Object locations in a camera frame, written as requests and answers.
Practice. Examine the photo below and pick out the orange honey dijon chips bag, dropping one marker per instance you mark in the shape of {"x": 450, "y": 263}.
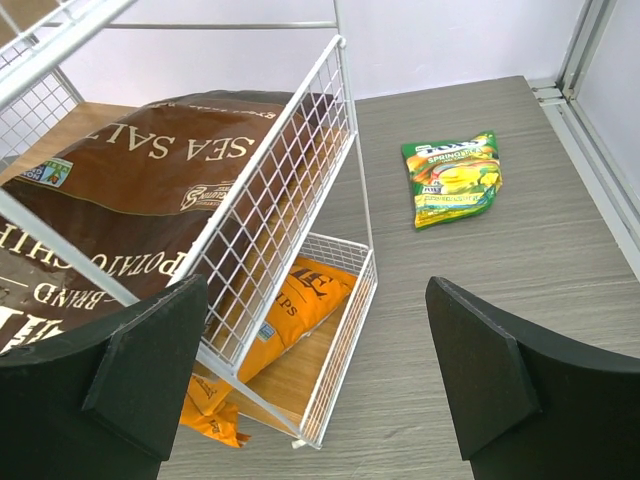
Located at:
{"x": 310, "y": 293}

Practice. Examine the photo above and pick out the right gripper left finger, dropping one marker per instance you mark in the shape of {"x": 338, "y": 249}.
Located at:
{"x": 102, "y": 401}

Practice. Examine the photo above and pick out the aluminium side rail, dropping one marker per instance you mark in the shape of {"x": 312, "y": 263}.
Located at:
{"x": 595, "y": 169}

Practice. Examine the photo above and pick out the green yellow snack bag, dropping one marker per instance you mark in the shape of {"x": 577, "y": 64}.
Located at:
{"x": 452, "y": 179}

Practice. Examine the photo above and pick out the right aluminium frame post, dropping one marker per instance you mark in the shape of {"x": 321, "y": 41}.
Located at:
{"x": 590, "y": 27}

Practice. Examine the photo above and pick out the bottom wooden shelf board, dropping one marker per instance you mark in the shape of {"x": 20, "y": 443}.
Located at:
{"x": 302, "y": 386}

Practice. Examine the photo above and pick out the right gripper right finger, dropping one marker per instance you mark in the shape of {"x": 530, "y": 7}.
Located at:
{"x": 527, "y": 402}

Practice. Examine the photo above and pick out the brown Kettle sea salt bag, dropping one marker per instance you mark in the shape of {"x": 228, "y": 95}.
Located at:
{"x": 135, "y": 194}

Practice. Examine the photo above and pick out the white wire shelf rack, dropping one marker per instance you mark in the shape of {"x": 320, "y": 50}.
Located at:
{"x": 36, "y": 96}

